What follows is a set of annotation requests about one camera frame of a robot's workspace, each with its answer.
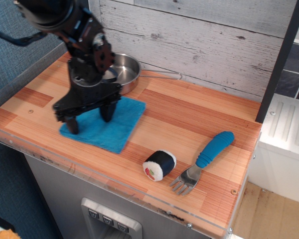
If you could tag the silver dispenser panel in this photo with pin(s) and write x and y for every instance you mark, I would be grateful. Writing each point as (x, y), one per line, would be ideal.
(105, 223)

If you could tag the blue towel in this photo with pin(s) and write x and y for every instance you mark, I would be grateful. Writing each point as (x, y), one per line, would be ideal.
(113, 135)

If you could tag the orange object at corner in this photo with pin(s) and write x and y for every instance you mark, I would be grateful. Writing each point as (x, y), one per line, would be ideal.
(9, 234)

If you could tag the dark right post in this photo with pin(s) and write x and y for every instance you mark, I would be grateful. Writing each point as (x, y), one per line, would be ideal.
(279, 64)

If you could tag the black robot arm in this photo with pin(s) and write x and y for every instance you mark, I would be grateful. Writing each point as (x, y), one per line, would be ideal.
(91, 56)

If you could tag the white toy sink unit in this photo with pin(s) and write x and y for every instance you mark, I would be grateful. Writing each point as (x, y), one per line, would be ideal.
(275, 165)

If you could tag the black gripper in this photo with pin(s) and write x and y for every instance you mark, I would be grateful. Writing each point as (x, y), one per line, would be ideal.
(84, 98)

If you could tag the plush sushi roll toy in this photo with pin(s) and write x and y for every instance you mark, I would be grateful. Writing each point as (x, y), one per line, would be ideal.
(159, 164)

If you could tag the clear acrylic edge guard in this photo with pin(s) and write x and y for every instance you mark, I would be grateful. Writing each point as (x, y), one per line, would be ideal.
(64, 183)

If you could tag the blue handled metal fork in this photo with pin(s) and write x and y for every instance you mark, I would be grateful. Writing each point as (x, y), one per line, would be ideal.
(188, 179)

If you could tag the small steel pot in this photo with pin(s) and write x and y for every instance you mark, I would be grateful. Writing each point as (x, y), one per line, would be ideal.
(126, 71)

